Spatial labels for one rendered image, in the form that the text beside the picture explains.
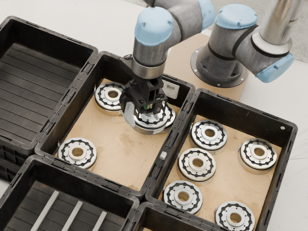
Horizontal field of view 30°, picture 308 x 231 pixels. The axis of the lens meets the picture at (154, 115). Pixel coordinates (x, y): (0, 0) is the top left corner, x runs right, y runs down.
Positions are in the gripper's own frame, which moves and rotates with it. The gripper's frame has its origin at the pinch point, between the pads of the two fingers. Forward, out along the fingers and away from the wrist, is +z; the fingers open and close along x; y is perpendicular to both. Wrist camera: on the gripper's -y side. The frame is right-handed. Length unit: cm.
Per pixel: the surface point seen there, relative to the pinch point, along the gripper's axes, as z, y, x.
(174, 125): 6.3, 2.3, 10.6
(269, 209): 6.3, 32.8, 22.2
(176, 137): 7.6, 5.1, 9.9
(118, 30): 29, -57, 19
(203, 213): 16.2, 24.2, 10.2
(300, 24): 100, -97, 149
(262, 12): 100, -112, 132
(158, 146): 16.2, 1.2, 7.7
